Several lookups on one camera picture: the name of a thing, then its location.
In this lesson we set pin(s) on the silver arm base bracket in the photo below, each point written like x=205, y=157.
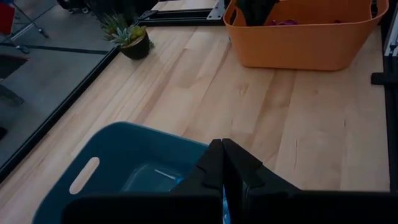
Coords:
x=216, y=11

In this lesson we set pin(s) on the purple Skittles candy packet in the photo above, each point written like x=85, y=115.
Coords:
x=284, y=22

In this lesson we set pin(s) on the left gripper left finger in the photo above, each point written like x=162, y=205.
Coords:
x=211, y=174

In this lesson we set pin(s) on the teal plastic bin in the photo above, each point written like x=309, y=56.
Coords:
x=118, y=146

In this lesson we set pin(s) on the orange plastic bin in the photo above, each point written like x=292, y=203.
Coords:
x=298, y=43

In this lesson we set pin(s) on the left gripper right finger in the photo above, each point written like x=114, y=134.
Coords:
x=242, y=174

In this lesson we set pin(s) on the red storage bin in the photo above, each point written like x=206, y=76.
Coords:
x=6, y=18

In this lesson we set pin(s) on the potted succulent plant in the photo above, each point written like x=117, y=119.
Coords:
x=130, y=37

